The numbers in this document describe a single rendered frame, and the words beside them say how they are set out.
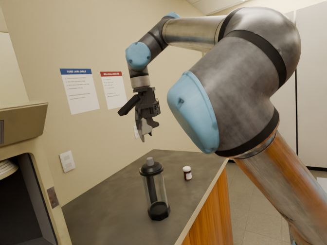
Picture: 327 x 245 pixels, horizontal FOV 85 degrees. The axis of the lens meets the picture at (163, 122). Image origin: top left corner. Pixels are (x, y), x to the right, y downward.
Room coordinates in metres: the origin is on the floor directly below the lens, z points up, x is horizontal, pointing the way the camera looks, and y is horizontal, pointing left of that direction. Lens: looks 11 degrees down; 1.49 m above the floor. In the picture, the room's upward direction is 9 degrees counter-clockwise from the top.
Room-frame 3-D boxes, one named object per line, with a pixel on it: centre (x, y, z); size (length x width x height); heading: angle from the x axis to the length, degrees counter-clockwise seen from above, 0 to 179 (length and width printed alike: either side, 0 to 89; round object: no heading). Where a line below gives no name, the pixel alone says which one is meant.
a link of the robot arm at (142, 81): (0.72, 0.06, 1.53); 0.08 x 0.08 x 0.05
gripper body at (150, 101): (0.72, 0.06, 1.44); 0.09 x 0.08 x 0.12; 71
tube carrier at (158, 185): (0.72, 0.08, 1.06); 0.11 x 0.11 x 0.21
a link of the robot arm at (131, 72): (0.71, 0.06, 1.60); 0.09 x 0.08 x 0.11; 8
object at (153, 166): (0.72, 0.08, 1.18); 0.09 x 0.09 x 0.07
